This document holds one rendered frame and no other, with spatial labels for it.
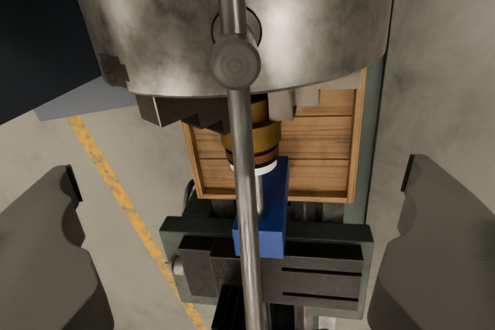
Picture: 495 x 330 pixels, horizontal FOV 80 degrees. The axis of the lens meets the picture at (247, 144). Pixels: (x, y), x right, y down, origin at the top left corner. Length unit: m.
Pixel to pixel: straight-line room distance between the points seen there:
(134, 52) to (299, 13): 0.12
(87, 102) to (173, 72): 0.72
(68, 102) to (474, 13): 1.53
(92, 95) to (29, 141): 1.49
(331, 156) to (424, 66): 1.01
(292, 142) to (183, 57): 0.44
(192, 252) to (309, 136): 0.39
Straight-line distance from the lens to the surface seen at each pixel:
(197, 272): 0.83
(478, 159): 1.90
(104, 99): 0.90
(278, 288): 0.82
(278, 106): 0.37
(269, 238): 0.48
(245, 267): 0.19
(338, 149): 0.65
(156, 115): 0.29
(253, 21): 0.21
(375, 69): 0.96
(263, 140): 0.37
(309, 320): 1.14
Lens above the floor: 1.44
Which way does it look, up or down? 59 degrees down
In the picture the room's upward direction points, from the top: 162 degrees counter-clockwise
